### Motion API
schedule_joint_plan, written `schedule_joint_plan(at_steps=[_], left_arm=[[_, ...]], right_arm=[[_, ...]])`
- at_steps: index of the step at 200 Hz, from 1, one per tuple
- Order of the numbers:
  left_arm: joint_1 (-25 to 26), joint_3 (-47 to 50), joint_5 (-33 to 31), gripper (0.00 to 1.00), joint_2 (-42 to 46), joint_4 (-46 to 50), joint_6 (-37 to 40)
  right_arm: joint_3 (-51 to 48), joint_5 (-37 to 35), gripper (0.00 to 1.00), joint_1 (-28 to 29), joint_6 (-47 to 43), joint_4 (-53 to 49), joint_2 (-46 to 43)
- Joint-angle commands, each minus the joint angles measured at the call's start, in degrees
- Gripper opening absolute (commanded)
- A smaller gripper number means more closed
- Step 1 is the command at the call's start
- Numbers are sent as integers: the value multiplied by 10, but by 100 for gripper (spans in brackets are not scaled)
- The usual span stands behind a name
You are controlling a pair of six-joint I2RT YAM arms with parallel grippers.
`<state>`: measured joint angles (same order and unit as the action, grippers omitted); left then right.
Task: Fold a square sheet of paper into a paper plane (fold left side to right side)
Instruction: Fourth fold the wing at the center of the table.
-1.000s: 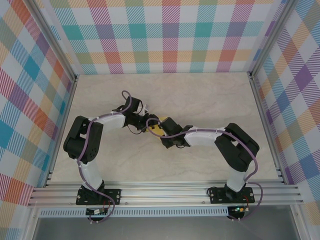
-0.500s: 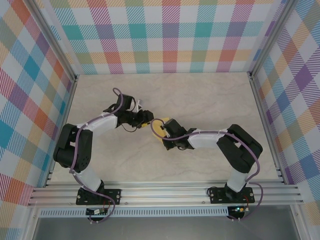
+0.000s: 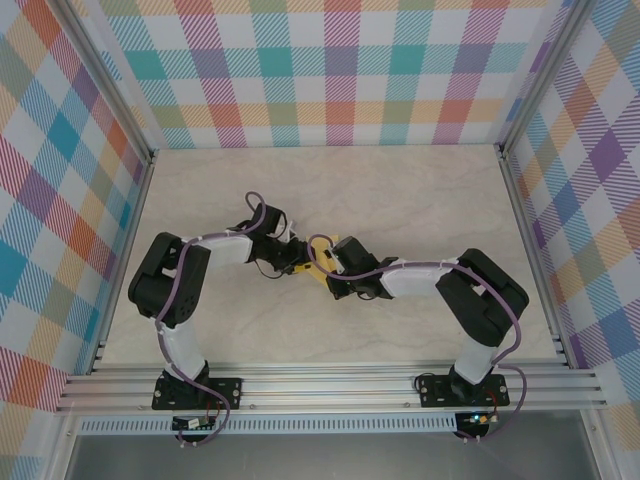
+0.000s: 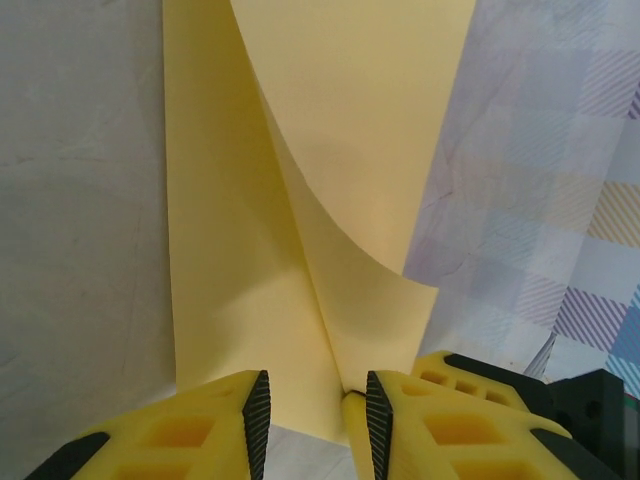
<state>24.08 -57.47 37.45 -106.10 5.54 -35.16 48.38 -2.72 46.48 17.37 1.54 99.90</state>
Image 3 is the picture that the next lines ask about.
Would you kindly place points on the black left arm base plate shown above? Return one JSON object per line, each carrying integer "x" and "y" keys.
{"x": 236, "y": 385}

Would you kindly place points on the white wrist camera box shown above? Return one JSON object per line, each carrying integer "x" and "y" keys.
{"x": 334, "y": 262}
{"x": 290, "y": 230}

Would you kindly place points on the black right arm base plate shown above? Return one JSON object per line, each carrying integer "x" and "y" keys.
{"x": 430, "y": 395}

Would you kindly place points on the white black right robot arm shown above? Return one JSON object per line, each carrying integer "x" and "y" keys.
{"x": 415, "y": 280}

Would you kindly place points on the aluminium frame post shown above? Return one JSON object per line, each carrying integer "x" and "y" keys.
{"x": 107, "y": 85}
{"x": 542, "y": 75}

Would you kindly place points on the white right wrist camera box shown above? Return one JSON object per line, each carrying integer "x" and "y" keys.
{"x": 334, "y": 262}

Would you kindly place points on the black circuit board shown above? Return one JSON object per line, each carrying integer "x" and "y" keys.
{"x": 192, "y": 424}

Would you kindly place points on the aluminium slotted base rail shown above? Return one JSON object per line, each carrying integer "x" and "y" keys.
{"x": 325, "y": 390}

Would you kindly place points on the aluminium side rail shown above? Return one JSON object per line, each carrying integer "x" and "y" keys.
{"x": 534, "y": 260}
{"x": 122, "y": 260}

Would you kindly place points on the circuit board with green light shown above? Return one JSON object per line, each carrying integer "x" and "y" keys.
{"x": 477, "y": 419}

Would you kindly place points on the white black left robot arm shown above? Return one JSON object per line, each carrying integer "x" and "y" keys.
{"x": 230, "y": 252}

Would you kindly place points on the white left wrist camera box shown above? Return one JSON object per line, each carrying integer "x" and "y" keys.
{"x": 290, "y": 230}

